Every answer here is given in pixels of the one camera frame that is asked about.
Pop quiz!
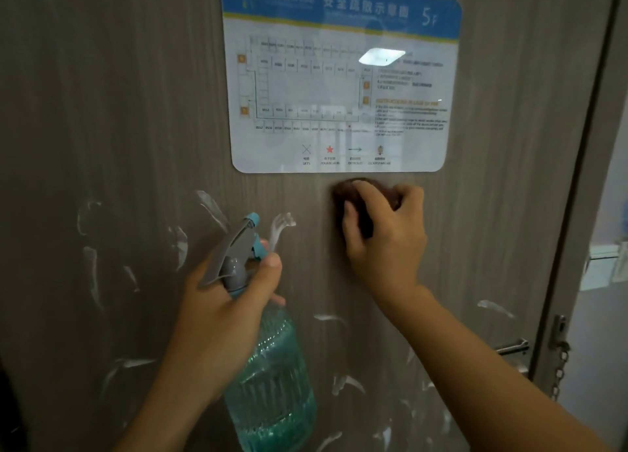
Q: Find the grey wood grain door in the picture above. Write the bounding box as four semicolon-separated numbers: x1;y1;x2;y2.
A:
0;0;622;452

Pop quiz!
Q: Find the white wall fixture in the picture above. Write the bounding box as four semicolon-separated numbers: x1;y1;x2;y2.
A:
580;241;628;291

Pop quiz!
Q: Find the person's left hand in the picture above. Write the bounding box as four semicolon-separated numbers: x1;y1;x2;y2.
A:
164;240;286;404

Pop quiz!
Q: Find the green spray bottle grey trigger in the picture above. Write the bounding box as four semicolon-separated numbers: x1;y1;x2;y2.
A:
199;213;318;452

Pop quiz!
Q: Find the silver door handle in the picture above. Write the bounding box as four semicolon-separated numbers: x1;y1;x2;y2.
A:
495;338;531;377

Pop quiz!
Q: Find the brown cleaning cloth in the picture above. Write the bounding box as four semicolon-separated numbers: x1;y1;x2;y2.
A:
333;177;403;239

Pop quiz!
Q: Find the person's left forearm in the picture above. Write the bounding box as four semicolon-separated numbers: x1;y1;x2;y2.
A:
112;361;224;452

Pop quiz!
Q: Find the white blue evacuation plan sign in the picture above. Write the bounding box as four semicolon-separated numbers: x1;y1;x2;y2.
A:
220;0;463;174

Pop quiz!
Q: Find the metal door security chain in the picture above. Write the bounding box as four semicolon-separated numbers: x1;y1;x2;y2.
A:
549;314;573;402

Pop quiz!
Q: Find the person's right hand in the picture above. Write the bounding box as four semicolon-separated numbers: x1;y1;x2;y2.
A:
342;180;428;315

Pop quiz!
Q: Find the grey door frame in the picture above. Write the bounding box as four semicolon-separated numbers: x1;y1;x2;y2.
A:
531;0;628;399

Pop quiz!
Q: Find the person's right forearm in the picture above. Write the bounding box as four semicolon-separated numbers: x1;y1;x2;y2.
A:
378;287;615;452

